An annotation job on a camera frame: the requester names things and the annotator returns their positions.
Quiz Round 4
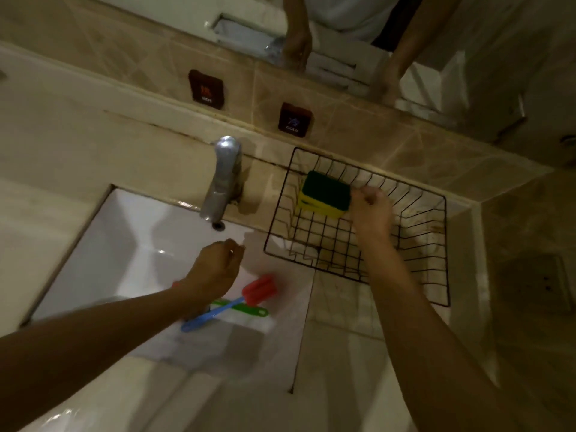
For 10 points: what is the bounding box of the person's right hand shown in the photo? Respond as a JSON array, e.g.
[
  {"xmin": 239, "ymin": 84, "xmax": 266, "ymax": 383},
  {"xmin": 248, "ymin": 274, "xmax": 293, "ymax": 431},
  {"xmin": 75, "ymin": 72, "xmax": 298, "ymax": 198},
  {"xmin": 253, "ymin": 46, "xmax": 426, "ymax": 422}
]
[{"xmin": 349, "ymin": 186, "xmax": 395, "ymax": 242}]

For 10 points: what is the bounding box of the person's left hand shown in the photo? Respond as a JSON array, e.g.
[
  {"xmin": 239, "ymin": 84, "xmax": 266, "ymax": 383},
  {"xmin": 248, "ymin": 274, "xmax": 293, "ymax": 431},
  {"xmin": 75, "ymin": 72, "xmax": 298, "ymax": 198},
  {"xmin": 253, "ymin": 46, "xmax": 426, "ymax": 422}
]
[{"xmin": 182, "ymin": 239, "xmax": 246, "ymax": 303}]

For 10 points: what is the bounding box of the clear glass cup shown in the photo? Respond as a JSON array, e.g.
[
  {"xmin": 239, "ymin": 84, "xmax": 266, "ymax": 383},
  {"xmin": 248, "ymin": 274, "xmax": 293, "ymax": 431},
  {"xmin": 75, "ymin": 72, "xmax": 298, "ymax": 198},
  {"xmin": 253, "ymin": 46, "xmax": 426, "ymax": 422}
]
[{"xmin": 234, "ymin": 231, "xmax": 294, "ymax": 288}]

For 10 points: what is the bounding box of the green and yellow sponge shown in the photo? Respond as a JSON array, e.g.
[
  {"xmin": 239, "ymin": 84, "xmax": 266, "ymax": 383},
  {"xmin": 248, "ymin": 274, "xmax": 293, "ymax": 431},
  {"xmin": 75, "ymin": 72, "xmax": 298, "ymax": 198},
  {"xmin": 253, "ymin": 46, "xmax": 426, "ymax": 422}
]
[{"xmin": 296, "ymin": 170, "xmax": 353, "ymax": 220}]

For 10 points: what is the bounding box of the person's right forearm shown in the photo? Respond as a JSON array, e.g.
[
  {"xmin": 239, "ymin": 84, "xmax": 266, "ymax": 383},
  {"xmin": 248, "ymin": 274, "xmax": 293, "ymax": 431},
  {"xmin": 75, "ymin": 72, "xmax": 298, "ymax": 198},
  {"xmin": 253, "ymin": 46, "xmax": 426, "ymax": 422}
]
[{"xmin": 359, "ymin": 235, "xmax": 534, "ymax": 432}]

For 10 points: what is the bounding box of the person's left forearm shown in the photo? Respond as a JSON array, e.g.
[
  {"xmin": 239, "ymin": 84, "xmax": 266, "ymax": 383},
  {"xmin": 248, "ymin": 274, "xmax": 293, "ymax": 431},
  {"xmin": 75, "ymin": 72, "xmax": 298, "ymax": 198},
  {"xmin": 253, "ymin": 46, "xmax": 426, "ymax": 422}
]
[{"xmin": 0, "ymin": 283, "xmax": 201, "ymax": 432}]

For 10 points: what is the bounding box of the chrome faucet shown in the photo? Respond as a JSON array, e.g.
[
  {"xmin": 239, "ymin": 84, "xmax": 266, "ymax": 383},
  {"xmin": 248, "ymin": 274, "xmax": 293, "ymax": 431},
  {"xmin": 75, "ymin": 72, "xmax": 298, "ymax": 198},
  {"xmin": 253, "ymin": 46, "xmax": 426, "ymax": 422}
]
[{"xmin": 199, "ymin": 135, "xmax": 244, "ymax": 224}]

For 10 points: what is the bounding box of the white sink basin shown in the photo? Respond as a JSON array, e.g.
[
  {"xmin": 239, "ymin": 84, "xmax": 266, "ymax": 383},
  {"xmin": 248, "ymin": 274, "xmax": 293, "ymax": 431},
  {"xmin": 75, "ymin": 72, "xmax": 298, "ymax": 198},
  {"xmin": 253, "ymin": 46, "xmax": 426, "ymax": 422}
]
[{"xmin": 26, "ymin": 186, "xmax": 317, "ymax": 395}]

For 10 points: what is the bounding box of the dark square sign blue symbol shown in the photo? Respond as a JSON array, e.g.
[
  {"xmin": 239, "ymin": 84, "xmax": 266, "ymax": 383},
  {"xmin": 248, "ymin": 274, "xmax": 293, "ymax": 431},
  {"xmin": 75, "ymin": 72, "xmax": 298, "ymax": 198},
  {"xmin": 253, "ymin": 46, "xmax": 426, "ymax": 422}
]
[{"xmin": 277, "ymin": 102, "xmax": 314, "ymax": 138}]

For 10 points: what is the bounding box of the dark square sign red symbol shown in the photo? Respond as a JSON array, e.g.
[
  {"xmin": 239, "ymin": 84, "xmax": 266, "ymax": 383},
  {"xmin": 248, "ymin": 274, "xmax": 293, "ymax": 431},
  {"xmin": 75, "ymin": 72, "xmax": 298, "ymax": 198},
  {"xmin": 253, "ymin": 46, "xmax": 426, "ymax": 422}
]
[{"xmin": 187, "ymin": 69, "xmax": 226, "ymax": 110}]

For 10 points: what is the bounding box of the red sponge brush blue handle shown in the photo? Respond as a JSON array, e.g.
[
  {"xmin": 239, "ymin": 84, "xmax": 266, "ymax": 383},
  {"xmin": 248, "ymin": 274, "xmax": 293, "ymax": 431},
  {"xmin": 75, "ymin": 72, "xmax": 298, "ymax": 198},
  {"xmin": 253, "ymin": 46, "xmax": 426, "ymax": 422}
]
[{"xmin": 180, "ymin": 274, "xmax": 278, "ymax": 333}]

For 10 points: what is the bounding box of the green handled brush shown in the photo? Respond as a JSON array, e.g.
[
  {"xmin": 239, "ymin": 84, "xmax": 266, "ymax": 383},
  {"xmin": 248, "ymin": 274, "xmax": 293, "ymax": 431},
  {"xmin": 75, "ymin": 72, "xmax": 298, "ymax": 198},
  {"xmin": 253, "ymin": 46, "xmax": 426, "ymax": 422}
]
[{"xmin": 211, "ymin": 299, "xmax": 270, "ymax": 318}]

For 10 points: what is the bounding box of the black wire basket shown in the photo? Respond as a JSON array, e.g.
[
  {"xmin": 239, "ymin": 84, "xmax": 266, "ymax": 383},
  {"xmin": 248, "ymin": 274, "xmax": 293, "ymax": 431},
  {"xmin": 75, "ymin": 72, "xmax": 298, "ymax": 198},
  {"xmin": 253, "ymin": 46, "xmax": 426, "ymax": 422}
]
[{"xmin": 263, "ymin": 147, "xmax": 451, "ymax": 308}]

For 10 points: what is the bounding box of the wall mirror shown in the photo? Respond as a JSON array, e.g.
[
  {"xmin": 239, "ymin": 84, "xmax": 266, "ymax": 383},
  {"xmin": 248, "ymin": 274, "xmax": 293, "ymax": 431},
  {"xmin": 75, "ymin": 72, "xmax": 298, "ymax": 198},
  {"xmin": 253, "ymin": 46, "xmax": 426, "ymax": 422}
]
[{"xmin": 83, "ymin": 0, "xmax": 576, "ymax": 172}]

